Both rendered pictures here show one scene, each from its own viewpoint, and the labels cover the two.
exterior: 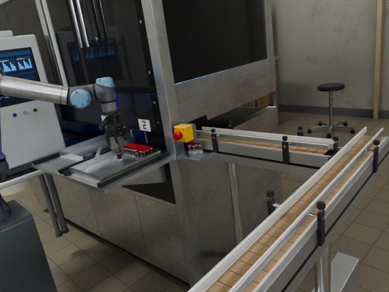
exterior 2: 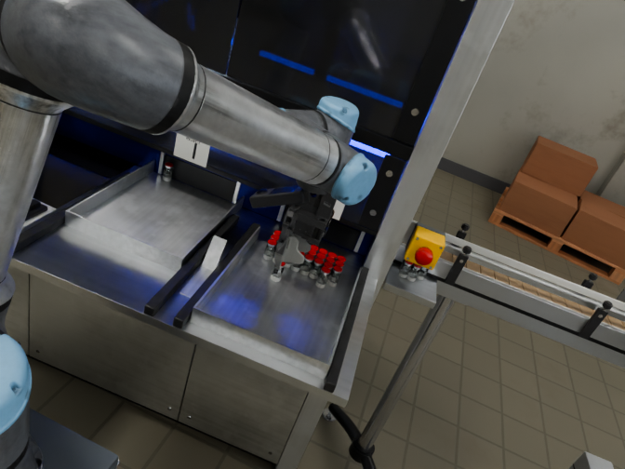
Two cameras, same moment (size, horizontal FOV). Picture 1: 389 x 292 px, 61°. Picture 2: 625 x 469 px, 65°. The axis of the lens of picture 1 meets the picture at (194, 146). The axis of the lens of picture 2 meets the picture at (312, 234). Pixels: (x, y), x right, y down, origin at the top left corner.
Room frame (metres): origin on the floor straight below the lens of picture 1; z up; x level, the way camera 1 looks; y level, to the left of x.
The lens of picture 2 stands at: (0.85, 0.88, 1.50)
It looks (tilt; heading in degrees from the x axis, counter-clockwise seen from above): 29 degrees down; 321
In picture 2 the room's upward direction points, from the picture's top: 19 degrees clockwise
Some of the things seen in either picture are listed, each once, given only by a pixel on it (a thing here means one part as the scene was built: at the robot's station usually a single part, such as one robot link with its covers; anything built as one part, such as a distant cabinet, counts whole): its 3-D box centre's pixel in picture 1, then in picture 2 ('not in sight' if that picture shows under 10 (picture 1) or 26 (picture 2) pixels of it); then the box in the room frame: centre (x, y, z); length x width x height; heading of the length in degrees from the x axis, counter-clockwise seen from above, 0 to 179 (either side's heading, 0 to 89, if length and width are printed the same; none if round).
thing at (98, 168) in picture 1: (116, 161); (286, 291); (1.48, 0.38, 0.90); 0.34 x 0.26 x 0.04; 136
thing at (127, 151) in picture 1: (134, 152); (302, 262); (1.56, 0.30, 0.90); 0.18 x 0.02 x 0.05; 46
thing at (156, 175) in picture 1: (136, 181); not in sight; (1.45, 0.30, 0.79); 0.34 x 0.03 x 0.13; 136
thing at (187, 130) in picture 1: (184, 132); (424, 246); (1.47, 0.04, 0.99); 0.08 x 0.07 x 0.07; 136
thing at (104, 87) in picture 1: (105, 90); (330, 131); (1.53, 0.36, 1.23); 0.09 x 0.08 x 0.11; 100
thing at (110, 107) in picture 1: (110, 106); not in sight; (1.53, 0.36, 1.15); 0.08 x 0.08 x 0.05
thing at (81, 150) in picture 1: (97, 146); (165, 208); (1.80, 0.54, 0.90); 0.34 x 0.26 x 0.04; 136
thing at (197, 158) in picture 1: (196, 154); (411, 280); (1.49, 0.00, 0.87); 0.14 x 0.13 x 0.02; 136
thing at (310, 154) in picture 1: (255, 144); (518, 285); (1.38, -0.27, 0.92); 0.69 x 0.15 x 0.16; 46
